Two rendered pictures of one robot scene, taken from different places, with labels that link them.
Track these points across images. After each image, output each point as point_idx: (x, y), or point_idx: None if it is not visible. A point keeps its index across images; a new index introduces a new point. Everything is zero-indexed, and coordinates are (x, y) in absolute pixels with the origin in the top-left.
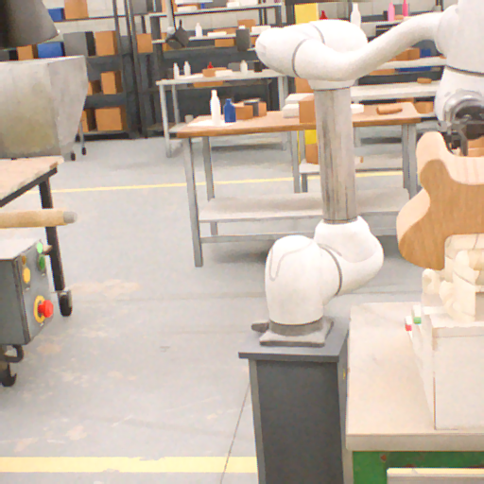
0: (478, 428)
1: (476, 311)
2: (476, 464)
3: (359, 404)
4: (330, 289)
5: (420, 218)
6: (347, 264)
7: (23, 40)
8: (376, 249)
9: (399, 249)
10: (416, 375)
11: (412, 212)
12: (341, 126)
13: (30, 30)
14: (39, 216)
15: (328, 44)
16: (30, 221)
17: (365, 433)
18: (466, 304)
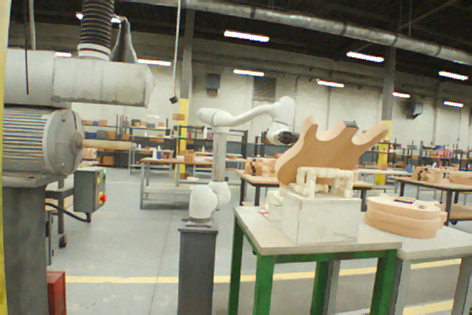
0: (312, 243)
1: None
2: (309, 259)
3: (259, 237)
4: (214, 205)
5: (293, 156)
6: (220, 197)
7: None
8: (229, 193)
9: (277, 172)
10: (275, 227)
11: (289, 154)
12: (222, 146)
13: None
14: (119, 143)
15: None
16: (114, 146)
17: (269, 247)
18: (312, 190)
